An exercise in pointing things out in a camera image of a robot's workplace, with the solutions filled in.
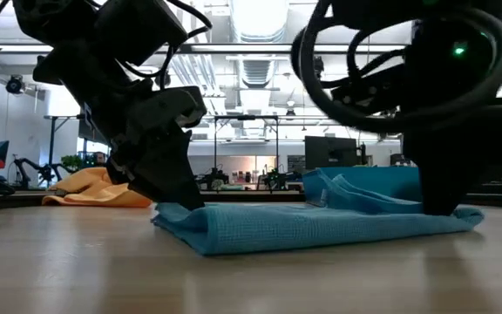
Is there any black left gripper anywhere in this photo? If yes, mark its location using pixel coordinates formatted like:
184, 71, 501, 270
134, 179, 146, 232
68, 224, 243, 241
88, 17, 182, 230
80, 85, 208, 211

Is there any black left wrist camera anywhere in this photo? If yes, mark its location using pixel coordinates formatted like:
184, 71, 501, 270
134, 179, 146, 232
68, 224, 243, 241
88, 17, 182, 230
96, 0, 190, 67

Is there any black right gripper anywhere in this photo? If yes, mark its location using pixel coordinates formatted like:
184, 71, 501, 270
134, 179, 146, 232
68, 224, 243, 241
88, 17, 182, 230
401, 104, 502, 217

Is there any long ceiling light bar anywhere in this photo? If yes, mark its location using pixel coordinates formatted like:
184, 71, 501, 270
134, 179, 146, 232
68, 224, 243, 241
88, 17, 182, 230
0, 42, 409, 55

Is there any black aluminium table frame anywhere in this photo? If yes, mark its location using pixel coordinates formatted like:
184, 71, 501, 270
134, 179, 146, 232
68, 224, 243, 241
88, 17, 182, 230
0, 189, 502, 212

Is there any small background potted plant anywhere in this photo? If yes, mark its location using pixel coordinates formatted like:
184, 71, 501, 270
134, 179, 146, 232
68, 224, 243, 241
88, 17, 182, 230
61, 154, 85, 174

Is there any orange microfiber towel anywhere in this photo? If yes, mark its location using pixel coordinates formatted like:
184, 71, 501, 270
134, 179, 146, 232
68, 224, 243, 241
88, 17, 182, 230
41, 167, 153, 208

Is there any round black ceiling fixture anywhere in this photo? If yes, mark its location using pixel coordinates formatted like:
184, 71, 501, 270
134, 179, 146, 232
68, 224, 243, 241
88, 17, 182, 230
5, 73, 28, 96

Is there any teal plastic basket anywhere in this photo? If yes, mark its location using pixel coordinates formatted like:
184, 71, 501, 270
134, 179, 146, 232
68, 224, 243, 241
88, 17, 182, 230
302, 166, 422, 206

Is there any turquoise microfiber towel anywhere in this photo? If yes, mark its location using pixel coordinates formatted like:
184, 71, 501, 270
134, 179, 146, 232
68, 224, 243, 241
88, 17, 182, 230
151, 168, 485, 256

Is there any ceiling vent grille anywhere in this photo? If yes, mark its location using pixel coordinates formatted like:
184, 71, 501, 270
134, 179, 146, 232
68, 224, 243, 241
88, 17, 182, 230
240, 58, 274, 88

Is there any black background screen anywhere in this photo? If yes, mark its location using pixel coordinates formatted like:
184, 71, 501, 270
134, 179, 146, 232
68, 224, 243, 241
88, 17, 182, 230
304, 135, 359, 170

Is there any silver ceiling duct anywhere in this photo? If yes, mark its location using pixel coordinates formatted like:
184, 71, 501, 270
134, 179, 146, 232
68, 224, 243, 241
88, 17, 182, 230
228, 0, 290, 43

